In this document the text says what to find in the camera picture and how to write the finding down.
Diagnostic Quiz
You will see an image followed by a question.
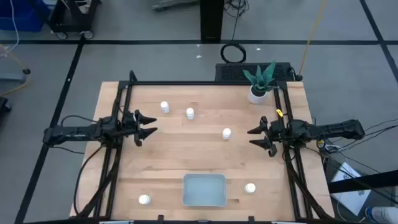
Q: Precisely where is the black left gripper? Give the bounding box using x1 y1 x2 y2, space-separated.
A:
123 109 159 147

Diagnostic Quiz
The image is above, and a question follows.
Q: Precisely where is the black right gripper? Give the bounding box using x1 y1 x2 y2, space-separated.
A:
247 116 290 158

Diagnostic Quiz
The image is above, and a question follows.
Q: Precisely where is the grey plastic basket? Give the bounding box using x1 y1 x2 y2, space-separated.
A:
182 173 228 208

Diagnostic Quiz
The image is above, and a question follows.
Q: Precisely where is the green plant in white pot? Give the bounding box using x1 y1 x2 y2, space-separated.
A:
242 60 278 105

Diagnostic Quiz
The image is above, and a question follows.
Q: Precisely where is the power strip with plugs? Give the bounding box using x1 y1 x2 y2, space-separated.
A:
317 138 341 155

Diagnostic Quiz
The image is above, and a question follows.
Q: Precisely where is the black perforated metal box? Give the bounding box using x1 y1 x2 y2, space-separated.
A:
215 62 295 82

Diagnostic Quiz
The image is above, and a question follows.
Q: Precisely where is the white printed paper sheet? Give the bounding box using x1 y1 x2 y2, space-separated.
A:
330 161 373 217

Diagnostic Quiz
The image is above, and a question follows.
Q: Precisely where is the black flat bar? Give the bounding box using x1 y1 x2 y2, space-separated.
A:
328 169 398 194

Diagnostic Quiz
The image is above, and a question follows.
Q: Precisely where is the black upright pillar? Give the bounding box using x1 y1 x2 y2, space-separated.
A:
200 0 225 43

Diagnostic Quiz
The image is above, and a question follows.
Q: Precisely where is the grey flat object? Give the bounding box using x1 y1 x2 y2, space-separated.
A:
151 0 200 11

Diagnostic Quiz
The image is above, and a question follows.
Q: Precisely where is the black wheeled cart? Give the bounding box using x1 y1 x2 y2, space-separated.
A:
46 0 102 40

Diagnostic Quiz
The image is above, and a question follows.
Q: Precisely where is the grey stand base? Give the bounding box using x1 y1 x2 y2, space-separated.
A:
0 68 27 83

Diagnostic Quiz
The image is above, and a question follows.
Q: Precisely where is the black floor object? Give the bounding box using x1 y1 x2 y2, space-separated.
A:
0 96 12 113

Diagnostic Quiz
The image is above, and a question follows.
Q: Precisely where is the white plastic bottle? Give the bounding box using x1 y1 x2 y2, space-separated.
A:
365 206 398 224

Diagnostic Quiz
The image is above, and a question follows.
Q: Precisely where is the blue plastic bin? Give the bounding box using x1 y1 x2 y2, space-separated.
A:
0 0 52 32

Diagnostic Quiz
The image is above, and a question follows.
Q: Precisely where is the yellow cable with black end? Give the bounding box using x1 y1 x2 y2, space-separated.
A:
0 43 31 97
295 0 328 82

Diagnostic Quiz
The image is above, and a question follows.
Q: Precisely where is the black aluminium table frame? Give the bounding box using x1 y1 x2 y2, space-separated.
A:
74 70 335 223

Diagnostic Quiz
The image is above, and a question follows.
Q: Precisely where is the black coiled cable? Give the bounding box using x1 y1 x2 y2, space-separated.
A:
220 0 250 64

